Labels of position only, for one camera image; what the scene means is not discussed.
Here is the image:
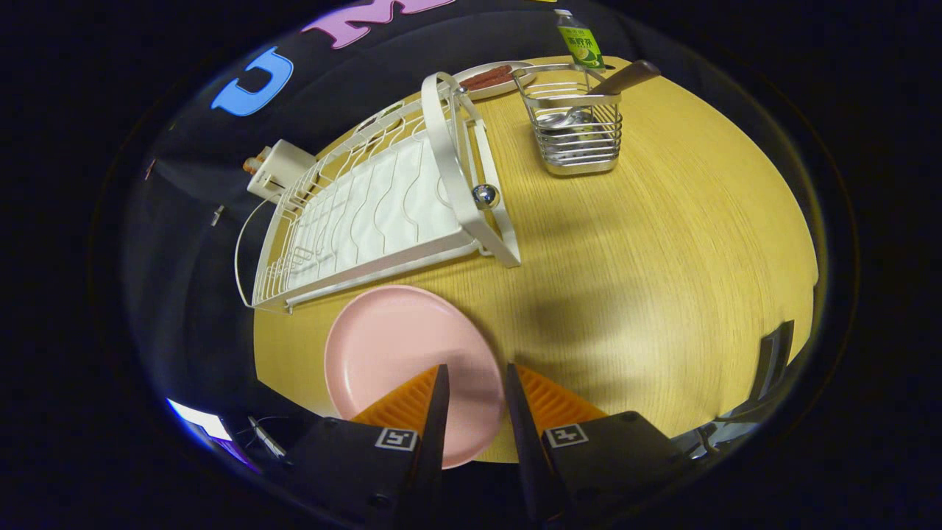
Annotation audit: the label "white toaster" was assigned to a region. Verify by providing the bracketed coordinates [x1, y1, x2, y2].
[246, 139, 318, 204]

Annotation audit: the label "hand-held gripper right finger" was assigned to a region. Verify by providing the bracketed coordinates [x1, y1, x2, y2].
[504, 362, 693, 527]

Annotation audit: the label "green label drink bottle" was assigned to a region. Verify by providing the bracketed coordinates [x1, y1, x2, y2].
[554, 9, 606, 72]

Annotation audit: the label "metal spoon with wooden handle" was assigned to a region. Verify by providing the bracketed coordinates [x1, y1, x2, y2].
[536, 60, 662, 132]

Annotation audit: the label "white plate with sausages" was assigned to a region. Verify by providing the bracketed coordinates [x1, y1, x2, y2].
[453, 61, 536, 101]

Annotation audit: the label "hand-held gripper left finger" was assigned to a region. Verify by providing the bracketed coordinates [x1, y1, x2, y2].
[283, 364, 451, 530]

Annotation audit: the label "silver wire basket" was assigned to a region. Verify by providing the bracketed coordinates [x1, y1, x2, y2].
[513, 63, 623, 176]

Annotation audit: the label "white wire dish rack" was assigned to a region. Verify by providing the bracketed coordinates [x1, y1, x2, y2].
[234, 71, 522, 314]

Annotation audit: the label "computer monitor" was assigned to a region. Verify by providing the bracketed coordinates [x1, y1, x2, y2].
[166, 397, 257, 468]

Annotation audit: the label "pink plate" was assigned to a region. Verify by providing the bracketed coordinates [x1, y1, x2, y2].
[324, 285, 507, 470]

